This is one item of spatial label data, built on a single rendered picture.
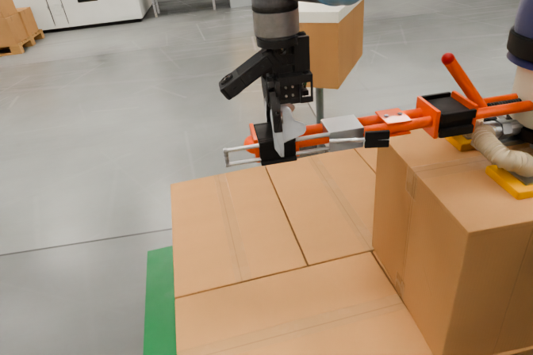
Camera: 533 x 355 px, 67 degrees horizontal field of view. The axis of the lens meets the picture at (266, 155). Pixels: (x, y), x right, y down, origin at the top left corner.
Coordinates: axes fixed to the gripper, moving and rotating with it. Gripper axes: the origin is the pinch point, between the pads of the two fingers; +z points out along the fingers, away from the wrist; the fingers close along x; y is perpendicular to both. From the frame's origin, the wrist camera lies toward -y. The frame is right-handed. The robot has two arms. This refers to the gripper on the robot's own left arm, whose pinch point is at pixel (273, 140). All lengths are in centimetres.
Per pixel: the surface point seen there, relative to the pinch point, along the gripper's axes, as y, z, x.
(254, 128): -3.2, -2.1, 2.0
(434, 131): 31.0, 1.3, -3.6
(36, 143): -165, 111, 251
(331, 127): 11.4, -1.5, -0.8
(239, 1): 55, 104, 733
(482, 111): 41.4, -0.9, -2.4
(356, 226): 29, 53, 29
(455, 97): 38.6, -2.2, 2.8
